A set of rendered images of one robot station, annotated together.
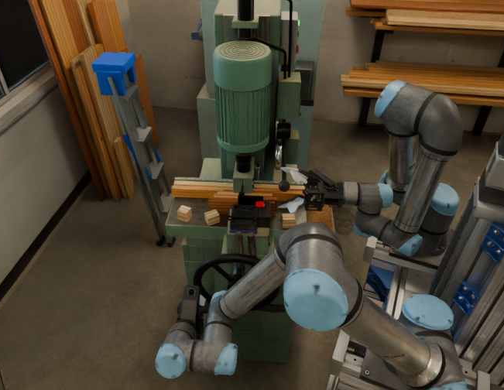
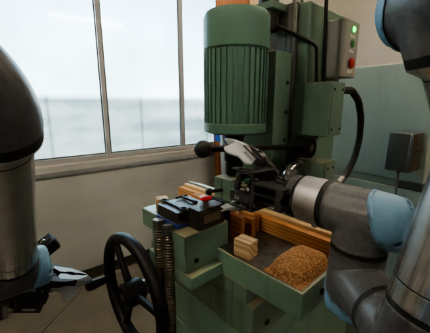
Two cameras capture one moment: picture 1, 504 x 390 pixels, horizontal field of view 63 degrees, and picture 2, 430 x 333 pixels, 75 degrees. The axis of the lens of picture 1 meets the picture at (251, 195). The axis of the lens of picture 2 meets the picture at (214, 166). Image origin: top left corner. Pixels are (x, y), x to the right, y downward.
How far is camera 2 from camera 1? 1.02 m
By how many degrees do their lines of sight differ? 47
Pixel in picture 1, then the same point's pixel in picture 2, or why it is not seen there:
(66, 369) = not seen: outside the picture
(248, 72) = (218, 19)
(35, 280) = (135, 272)
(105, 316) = (141, 324)
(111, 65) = not seen: hidden behind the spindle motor
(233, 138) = (207, 113)
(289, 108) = (317, 119)
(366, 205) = (335, 226)
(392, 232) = (378, 310)
